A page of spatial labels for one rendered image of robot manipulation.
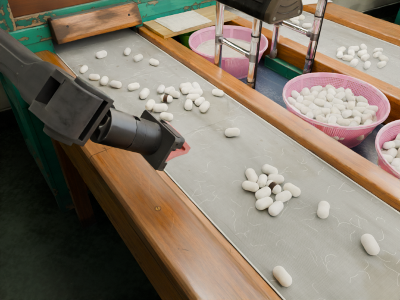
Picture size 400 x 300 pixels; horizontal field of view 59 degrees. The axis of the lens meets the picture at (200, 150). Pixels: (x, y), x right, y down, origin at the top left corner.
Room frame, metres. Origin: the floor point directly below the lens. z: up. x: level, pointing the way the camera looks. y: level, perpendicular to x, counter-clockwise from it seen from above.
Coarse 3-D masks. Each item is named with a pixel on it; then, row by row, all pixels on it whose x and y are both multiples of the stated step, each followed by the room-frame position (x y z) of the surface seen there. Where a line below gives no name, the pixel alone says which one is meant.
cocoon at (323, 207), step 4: (320, 204) 0.44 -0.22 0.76; (324, 204) 0.44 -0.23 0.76; (328, 204) 0.44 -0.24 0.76; (320, 208) 0.43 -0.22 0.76; (324, 208) 0.43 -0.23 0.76; (328, 208) 0.43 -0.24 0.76; (320, 212) 0.42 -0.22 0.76; (324, 212) 0.42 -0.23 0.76; (328, 212) 0.42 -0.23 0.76; (320, 216) 0.42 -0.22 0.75; (324, 216) 0.42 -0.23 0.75
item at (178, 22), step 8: (168, 16) 1.35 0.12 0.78; (176, 16) 1.35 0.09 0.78; (184, 16) 1.35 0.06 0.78; (192, 16) 1.35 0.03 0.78; (200, 16) 1.35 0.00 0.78; (168, 24) 1.27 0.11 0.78; (176, 24) 1.27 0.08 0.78; (184, 24) 1.27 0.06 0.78; (192, 24) 1.27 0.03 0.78; (200, 24) 1.27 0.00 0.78
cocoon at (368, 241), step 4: (364, 236) 0.37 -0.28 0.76; (368, 236) 0.36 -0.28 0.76; (372, 236) 0.37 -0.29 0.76; (364, 240) 0.36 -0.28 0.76; (368, 240) 0.36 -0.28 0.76; (372, 240) 0.36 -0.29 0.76; (364, 244) 0.36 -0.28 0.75; (368, 244) 0.35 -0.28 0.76; (372, 244) 0.35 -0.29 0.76; (376, 244) 0.35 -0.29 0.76; (368, 248) 0.35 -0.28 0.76; (372, 248) 0.34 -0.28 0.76; (376, 248) 0.34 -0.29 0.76; (368, 252) 0.34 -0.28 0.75; (372, 252) 0.34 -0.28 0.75; (376, 252) 0.34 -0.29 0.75
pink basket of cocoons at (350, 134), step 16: (304, 80) 0.91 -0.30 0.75; (320, 80) 0.92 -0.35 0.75; (336, 80) 0.91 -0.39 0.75; (352, 80) 0.89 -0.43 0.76; (288, 96) 0.85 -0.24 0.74; (368, 96) 0.84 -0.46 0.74; (384, 96) 0.80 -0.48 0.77; (384, 112) 0.75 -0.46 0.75; (320, 128) 0.69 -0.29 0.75; (336, 128) 0.67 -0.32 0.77; (352, 128) 0.66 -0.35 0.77; (368, 128) 0.68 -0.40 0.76; (352, 144) 0.69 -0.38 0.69
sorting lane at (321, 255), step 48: (96, 48) 1.15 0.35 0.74; (144, 48) 1.15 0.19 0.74; (192, 144) 0.64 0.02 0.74; (240, 144) 0.64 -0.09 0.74; (288, 144) 0.64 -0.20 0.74; (192, 192) 0.49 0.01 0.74; (240, 192) 0.49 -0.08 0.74; (336, 192) 0.49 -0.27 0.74; (240, 240) 0.37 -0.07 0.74; (288, 240) 0.37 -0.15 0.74; (336, 240) 0.37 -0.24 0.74; (384, 240) 0.37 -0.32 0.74; (288, 288) 0.28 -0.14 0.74; (336, 288) 0.28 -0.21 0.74; (384, 288) 0.28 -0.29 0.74
